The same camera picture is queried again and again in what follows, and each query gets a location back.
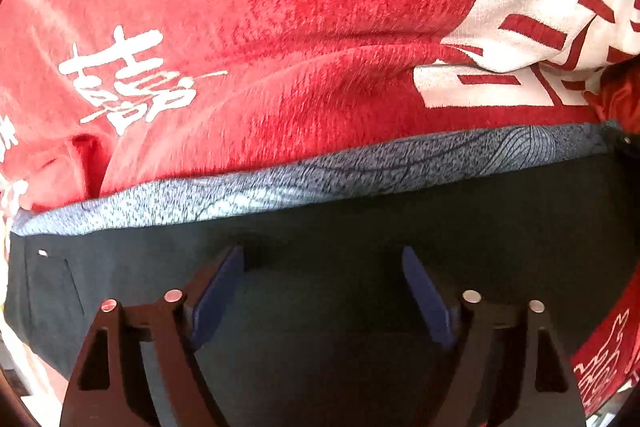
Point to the black pants with grey waistband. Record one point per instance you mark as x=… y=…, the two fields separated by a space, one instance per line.
x=320 y=232

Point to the red printed sofa cover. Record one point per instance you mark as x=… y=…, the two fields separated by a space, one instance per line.
x=300 y=7

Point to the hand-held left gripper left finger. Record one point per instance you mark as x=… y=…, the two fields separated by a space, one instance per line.
x=220 y=292

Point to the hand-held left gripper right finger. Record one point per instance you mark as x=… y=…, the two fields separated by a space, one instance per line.
x=425 y=292

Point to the red embroidered satin cushion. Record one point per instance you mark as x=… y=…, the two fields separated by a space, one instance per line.
x=620 y=92

